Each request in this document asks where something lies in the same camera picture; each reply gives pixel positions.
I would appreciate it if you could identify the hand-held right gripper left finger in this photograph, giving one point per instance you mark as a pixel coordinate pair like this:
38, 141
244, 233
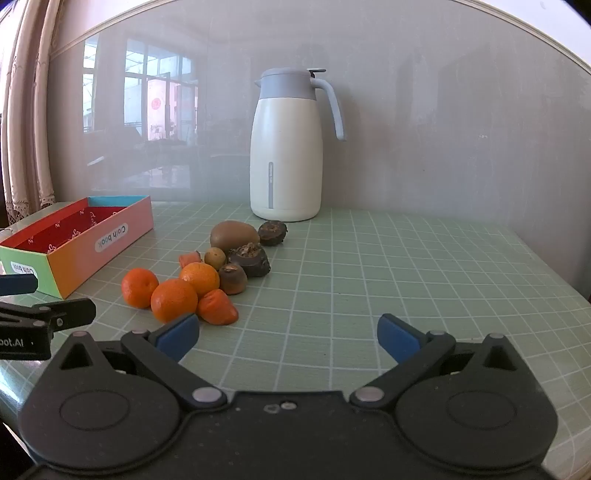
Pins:
178, 333

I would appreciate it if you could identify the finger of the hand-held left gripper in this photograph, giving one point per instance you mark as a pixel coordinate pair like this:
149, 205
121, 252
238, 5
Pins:
18, 285
69, 313

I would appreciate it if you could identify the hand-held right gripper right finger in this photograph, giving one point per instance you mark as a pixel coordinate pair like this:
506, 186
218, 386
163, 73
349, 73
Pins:
397, 339

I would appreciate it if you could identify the orange mandarin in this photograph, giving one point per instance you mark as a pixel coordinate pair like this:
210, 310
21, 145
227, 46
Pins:
138, 287
202, 277
173, 300

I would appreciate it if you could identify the large orange-red fruit piece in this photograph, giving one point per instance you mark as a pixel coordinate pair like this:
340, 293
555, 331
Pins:
217, 308

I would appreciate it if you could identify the colourful cardboard box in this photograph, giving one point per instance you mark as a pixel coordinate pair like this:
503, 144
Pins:
92, 258

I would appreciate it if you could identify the small dark brown fruit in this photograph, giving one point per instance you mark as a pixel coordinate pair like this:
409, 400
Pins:
232, 280

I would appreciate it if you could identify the small light brown fruit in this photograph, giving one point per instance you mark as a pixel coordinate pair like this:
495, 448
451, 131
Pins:
214, 258

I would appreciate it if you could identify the large dark brown fruit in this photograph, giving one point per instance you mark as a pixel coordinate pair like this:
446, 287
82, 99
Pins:
254, 265

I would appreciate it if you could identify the large brown kiwi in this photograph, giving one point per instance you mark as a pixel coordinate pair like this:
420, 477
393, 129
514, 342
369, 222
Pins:
231, 235

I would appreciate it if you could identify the dark brown round fruit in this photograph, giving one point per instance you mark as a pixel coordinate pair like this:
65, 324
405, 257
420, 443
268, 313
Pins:
273, 233

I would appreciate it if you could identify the green grid tablecloth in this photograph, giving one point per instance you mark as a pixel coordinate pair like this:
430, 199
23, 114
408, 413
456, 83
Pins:
369, 277

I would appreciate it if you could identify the beige lace curtain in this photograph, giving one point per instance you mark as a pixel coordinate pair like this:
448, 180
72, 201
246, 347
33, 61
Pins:
27, 115

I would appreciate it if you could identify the white thermos jug grey lid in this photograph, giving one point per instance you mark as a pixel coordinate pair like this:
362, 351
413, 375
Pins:
286, 161

